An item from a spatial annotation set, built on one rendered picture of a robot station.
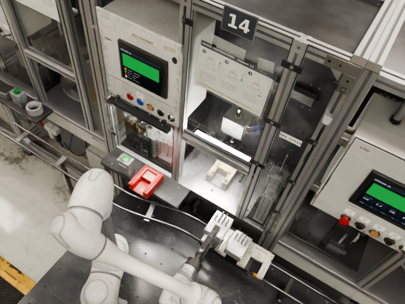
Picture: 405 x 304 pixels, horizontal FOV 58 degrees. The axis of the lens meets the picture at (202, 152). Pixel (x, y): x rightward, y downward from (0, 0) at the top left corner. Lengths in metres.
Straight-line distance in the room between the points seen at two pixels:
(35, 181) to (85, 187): 1.99
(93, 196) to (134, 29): 0.67
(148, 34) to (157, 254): 1.21
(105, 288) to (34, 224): 1.45
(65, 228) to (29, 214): 1.91
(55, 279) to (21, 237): 1.01
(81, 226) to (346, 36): 1.07
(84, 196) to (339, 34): 1.02
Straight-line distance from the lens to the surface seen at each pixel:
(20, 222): 3.18
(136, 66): 1.60
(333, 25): 1.35
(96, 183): 1.38
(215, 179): 2.11
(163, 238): 2.17
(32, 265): 2.99
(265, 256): 2.00
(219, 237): 1.78
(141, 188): 2.05
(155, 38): 1.48
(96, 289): 1.81
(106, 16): 1.61
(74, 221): 1.30
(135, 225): 2.21
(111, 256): 1.40
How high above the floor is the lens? 2.65
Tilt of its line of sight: 52 degrees down
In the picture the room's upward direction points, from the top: 8 degrees clockwise
